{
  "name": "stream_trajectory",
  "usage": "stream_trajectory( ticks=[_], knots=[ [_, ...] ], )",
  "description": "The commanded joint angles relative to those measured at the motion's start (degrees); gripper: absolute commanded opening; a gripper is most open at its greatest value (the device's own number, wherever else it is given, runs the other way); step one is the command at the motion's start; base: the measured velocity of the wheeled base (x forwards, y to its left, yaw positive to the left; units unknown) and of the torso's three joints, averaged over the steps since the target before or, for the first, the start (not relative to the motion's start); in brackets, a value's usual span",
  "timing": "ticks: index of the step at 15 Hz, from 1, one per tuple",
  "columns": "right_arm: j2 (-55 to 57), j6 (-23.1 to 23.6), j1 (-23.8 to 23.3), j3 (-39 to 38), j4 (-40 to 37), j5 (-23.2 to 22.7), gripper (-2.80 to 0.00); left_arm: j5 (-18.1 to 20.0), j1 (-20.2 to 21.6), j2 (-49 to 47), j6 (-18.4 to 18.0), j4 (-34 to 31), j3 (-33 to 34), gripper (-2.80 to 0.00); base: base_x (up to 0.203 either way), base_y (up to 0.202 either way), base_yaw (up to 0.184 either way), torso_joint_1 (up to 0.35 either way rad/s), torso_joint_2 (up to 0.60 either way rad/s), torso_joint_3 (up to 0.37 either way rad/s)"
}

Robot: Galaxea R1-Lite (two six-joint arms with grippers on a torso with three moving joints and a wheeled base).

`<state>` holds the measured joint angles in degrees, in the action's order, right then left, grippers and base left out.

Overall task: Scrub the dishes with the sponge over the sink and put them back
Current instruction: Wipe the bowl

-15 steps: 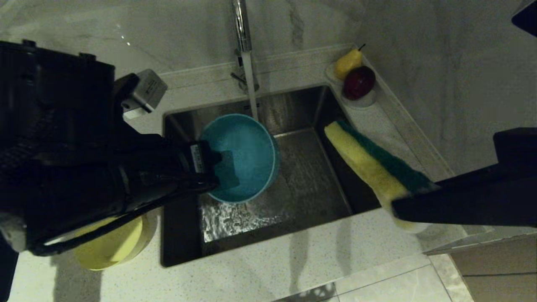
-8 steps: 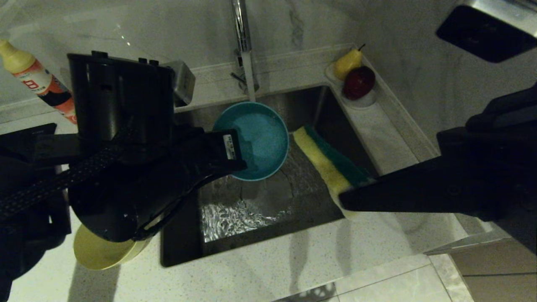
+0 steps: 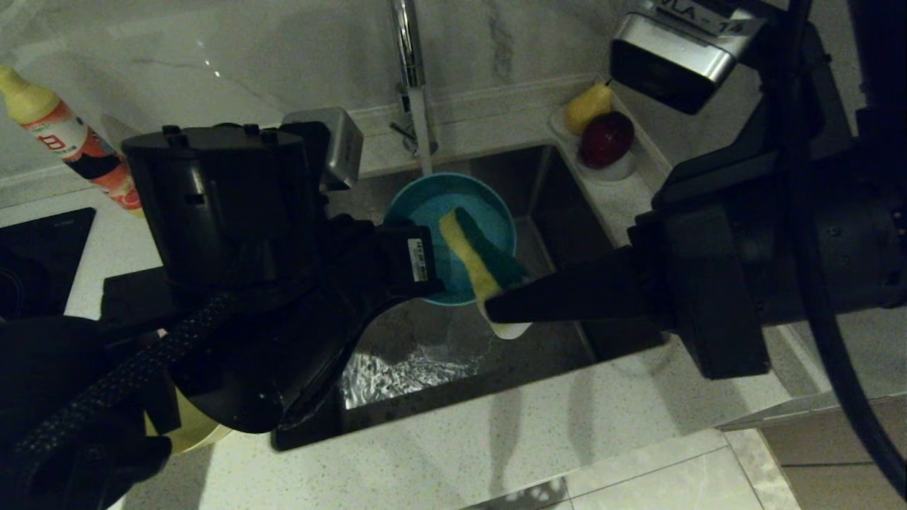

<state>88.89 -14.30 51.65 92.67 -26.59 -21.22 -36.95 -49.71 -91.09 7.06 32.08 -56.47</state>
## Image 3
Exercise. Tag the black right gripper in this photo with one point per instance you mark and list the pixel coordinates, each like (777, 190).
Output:
(723, 269)

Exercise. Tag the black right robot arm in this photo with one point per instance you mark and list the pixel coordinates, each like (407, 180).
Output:
(886, 71)

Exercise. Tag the small white dish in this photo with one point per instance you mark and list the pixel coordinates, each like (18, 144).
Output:
(609, 175)

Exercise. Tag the yellow detergent bottle red label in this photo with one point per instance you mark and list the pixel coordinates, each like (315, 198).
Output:
(49, 127)

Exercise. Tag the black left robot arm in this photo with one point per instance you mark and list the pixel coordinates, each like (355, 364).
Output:
(220, 212)

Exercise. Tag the stainless steel sink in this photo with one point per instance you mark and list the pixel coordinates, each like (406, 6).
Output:
(425, 368)

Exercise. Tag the yellow and green sponge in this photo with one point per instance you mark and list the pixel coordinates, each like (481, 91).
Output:
(475, 255)

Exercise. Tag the light wooden cabinet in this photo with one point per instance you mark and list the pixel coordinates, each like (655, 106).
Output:
(793, 453)

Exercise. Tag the black induction cooktop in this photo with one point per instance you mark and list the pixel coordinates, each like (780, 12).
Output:
(42, 241)

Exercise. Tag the yellow plastic bowl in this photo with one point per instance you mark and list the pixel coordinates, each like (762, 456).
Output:
(198, 432)

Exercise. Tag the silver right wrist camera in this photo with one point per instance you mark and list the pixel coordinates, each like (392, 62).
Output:
(673, 57)

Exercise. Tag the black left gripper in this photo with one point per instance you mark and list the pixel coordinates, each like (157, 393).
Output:
(347, 269)

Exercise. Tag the chrome faucet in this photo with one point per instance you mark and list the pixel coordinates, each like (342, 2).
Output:
(409, 42)

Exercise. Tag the yellow pear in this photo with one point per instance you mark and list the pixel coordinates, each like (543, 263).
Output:
(588, 106)

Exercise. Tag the dark red apple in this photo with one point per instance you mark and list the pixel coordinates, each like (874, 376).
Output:
(607, 138)

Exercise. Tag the blue plastic bowl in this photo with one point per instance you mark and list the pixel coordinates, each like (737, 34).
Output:
(489, 212)

